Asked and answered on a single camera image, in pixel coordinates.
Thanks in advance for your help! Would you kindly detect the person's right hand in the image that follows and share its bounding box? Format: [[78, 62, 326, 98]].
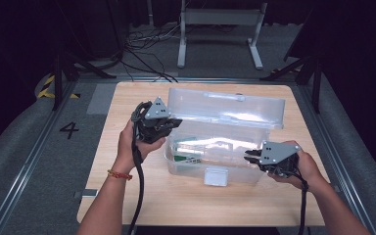
[[267, 140, 330, 193]]

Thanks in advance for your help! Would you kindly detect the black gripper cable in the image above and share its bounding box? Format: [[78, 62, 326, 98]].
[[126, 101, 155, 235], [293, 170, 309, 235]]

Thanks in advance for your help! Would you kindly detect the bundle of black floor cables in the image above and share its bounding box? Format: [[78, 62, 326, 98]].
[[112, 23, 181, 83]]

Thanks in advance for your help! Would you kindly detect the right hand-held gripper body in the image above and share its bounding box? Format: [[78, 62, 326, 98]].
[[257, 140, 303, 179]]

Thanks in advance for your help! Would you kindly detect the person's left hand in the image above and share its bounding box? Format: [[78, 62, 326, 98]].
[[112, 119, 167, 175]]

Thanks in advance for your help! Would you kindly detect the yellow black hazard tape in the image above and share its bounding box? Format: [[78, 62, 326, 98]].
[[36, 73, 81, 100]]

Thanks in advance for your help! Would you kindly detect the red beaded bracelet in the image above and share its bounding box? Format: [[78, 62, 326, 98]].
[[107, 168, 134, 181]]

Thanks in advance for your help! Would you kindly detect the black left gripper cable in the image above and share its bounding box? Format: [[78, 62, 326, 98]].
[[126, 101, 155, 235]]

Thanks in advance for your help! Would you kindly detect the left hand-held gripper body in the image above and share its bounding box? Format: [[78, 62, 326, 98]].
[[131, 96, 177, 145]]

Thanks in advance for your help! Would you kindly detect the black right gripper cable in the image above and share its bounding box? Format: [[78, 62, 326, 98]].
[[293, 170, 309, 235]]

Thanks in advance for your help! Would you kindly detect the clear plastic storage box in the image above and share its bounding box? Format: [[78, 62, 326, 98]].
[[164, 86, 287, 188]]

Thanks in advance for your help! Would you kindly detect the green and white carton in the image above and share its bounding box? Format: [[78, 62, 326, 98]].
[[172, 136, 208, 165]]

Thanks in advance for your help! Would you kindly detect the white metal table frame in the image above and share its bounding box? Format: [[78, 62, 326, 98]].
[[176, 0, 269, 71]]

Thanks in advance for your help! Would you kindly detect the aluminium floor rail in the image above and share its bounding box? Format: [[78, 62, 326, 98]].
[[297, 83, 376, 235], [0, 81, 77, 235]]

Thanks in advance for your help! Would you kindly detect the black metal stand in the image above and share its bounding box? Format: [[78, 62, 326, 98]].
[[52, 45, 118, 112], [259, 53, 323, 115]]

